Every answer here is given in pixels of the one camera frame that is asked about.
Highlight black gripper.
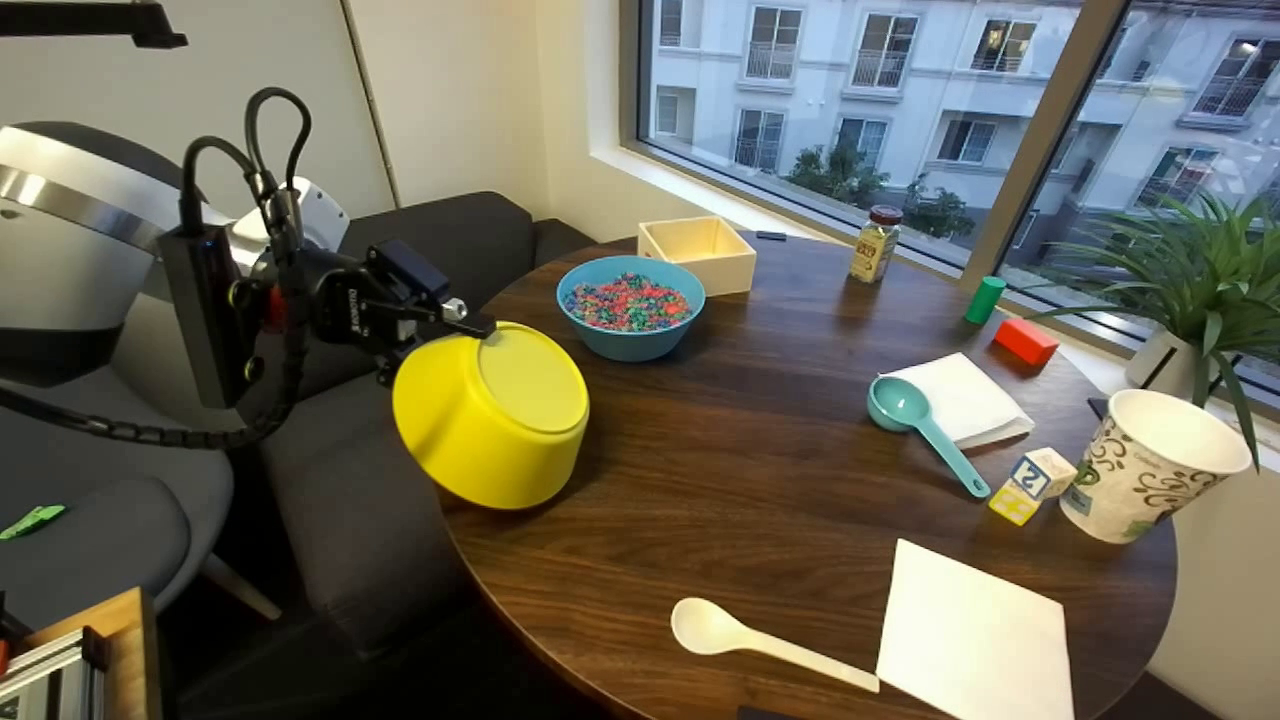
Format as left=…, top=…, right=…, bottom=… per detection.
left=306, top=238, right=497, bottom=379

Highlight yellow plastic bowl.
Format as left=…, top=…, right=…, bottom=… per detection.
left=390, top=321, right=587, bottom=513

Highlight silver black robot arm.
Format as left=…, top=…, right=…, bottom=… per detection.
left=0, top=120, right=490, bottom=405

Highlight blue bowl with candies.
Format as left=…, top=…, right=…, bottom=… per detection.
left=556, top=257, right=704, bottom=365

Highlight dark grey sofa chair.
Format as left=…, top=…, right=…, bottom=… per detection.
left=261, top=193, right=587, bottom=657

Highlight cream square box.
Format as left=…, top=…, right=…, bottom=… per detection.
left=636, top=214, right=754, bottom=295

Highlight grey armchair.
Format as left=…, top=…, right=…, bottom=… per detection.
left=0, top=365, right=288, bottom=632

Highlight white plastic spoon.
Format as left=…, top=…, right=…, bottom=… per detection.
left=668, top=595, right=879, bottom=693

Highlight green clip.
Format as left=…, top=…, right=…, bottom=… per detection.
left=0, top=505, right=62, bottom=545

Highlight wooden crate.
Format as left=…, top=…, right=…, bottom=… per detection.
left=0, top=587, right=162, bottom=720

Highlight small yellow spice jar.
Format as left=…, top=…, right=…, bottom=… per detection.
left=848, top=204, right=902, bottom=282

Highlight teal measuring scoop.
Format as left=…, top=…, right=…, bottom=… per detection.
left=866, top=375, right=991, bottom=501

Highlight folded white napkin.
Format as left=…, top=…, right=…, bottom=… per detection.
left=898, top=350, right=1037, bottom=449

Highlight green block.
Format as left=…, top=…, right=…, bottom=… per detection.
left=962, top=277, right=1006, bottom=324

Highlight red block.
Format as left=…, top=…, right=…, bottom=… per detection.
left=991, top=314, right=1054, bottom=373

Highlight flat white napkin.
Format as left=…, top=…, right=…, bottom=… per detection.
left=876, top=540, right=1074, bottom=720

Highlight yellow white toy cube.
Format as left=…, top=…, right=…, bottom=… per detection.
left=988, top=449, right=1074, bottom=526

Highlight patterned paper cup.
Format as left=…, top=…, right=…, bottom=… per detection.
left=1059, top=389, right=1250, bottom=545

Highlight potted green plant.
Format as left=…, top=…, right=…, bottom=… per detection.
left=1065, top=196, right=1280, bottom=443

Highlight black corrugated cable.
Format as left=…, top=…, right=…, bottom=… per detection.
left=0, top=85, right=314, bottom=456

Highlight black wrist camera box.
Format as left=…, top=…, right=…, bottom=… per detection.
left=159, top=228, right=255, bottom=406

